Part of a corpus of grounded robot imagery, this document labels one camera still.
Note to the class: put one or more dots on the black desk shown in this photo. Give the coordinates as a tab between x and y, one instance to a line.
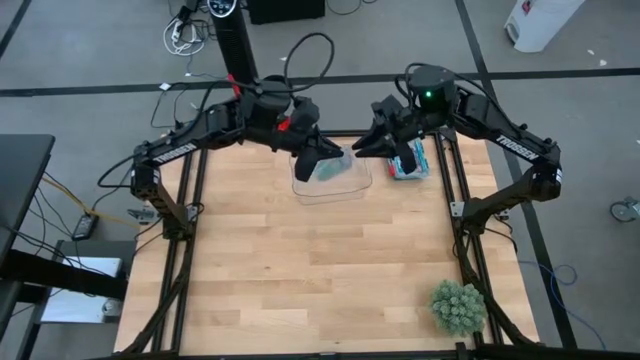
25	175

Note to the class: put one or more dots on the black metal table frame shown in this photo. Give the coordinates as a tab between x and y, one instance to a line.
225	134

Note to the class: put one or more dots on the white floor appliance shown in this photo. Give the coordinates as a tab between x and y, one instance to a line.
542	22

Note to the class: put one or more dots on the grey caster wheel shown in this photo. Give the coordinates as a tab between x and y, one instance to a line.
622	212

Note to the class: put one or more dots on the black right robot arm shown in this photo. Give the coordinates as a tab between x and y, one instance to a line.
500	140

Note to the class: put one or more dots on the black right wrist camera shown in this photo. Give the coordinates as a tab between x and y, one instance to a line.
387	106

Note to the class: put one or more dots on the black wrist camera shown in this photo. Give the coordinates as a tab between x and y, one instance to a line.
306	112
387	106

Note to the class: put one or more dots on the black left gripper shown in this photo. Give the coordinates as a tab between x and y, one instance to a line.
305	150

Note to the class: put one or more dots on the white grey box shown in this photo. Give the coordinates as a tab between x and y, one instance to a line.
80	305

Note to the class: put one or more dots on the green artificial plant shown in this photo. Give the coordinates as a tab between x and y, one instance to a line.
459	309

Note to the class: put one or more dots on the black tower fan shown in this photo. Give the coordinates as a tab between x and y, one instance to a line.
232	40

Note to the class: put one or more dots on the black box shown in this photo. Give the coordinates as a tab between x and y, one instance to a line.
285	10

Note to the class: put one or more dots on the teal white first aid kit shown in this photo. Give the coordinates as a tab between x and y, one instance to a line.
422	160

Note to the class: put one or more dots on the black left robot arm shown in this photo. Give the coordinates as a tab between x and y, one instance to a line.
190	145

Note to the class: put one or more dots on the teal elastic bandage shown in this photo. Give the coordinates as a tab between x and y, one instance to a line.
330	170

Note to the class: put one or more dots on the clear plastic bin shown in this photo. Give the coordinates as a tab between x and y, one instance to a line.
350	190

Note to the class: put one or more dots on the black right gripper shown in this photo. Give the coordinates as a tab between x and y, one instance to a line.
402	145

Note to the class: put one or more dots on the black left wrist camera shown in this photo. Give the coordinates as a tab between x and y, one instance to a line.
306	112

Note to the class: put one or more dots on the grey metal bracket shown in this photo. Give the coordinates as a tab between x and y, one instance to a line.
455	209
142	216

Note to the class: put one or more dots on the black power adapter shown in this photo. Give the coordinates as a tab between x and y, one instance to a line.
85	227

